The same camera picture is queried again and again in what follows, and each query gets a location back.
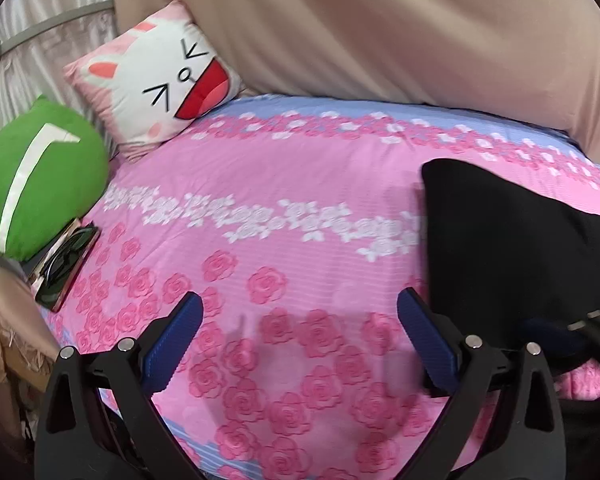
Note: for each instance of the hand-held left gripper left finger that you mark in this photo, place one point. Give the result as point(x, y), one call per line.
point(175, 345)

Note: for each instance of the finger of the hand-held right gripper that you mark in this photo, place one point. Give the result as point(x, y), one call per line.
point(550, 335)

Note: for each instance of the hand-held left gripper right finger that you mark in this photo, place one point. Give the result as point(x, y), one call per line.
point(425, 345)

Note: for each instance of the black pants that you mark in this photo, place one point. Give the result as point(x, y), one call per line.
point(505, 240)

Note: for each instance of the black smartphone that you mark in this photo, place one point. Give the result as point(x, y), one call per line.
point(65, 270)

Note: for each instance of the beige fabric bundle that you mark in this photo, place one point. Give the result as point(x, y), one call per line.
point(15, 305)

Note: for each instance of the pink rose print bedsheet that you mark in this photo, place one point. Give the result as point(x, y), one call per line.
point(280, 185)

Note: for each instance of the green plush pillow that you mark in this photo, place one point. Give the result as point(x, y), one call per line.
point(55, 170)

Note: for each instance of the cat face print pillow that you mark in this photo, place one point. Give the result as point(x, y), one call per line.
point(145, 85)

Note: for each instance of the beige cloth cover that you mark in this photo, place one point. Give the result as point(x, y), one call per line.
point(380, 25)

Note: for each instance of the curved metal rail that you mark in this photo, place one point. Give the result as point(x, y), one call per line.
point(55, 22)

